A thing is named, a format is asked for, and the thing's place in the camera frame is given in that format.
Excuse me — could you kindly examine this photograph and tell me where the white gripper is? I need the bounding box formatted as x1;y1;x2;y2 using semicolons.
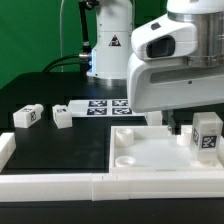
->
127;13;224;132

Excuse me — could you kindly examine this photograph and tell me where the white square tabletop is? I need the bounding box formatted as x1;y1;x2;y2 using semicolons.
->
109;125;224;173

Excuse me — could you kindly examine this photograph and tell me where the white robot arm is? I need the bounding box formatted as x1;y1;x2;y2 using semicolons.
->
87;0;224;113

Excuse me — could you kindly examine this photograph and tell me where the white marker sheet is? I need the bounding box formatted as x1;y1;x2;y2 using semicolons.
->
68;99;145;117

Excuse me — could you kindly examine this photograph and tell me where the white U-shaped fence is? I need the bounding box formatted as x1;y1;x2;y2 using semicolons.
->
0;133;224;202

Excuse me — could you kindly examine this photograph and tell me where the black cable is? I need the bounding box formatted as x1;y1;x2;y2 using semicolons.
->
42;54;93;73

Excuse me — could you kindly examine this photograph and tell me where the grey thin cable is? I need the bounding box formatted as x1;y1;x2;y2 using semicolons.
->
59;0;66;73

